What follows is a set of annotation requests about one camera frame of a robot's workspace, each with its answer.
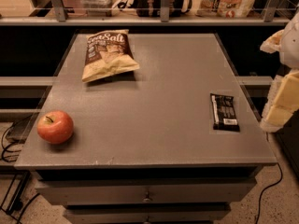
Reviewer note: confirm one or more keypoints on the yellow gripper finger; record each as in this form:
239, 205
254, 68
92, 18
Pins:
282, 102
272, 43

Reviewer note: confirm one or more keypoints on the black rxbar chocolate bar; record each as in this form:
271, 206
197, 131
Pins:
224, 113

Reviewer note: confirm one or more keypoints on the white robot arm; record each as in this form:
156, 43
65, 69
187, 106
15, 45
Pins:
289, 54

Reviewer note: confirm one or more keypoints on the colourful snack bag on shelf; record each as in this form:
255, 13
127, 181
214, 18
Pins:
225, 8

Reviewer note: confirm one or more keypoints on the brown sea salt chip bag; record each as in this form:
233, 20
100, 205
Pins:
108, 54

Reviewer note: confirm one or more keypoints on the grey cabinet with drawers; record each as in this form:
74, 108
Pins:
149, 133

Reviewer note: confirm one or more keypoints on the upper drawer knob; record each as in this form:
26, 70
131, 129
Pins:
147, 199

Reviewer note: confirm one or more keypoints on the red apple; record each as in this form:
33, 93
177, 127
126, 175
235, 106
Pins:
55, 127

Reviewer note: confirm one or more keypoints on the metal shelf rail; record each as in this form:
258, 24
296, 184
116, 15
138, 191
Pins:
71, 12

